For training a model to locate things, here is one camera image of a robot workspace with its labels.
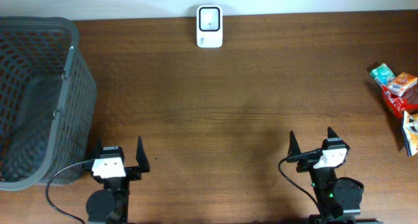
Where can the grey plastic mesh basket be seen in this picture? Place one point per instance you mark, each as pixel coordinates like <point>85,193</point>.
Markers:
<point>48,97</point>

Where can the white barcode scanner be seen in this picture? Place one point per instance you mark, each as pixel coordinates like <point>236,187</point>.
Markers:
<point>209,27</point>

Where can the orange tissue pack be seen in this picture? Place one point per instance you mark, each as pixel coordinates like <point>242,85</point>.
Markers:
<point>402,83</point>

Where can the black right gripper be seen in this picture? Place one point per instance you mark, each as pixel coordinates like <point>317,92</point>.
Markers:
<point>294,149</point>

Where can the red snack packet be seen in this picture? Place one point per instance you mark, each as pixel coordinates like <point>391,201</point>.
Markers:
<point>397,105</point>

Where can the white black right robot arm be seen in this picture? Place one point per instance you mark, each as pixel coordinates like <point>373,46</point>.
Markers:
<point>337,199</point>

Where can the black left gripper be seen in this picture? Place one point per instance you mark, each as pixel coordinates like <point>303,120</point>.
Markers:
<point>134,174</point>

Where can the green tissue pack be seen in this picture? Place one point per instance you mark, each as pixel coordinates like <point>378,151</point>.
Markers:
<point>382,75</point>

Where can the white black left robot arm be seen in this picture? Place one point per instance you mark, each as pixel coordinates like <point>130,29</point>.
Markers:
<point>111,203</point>

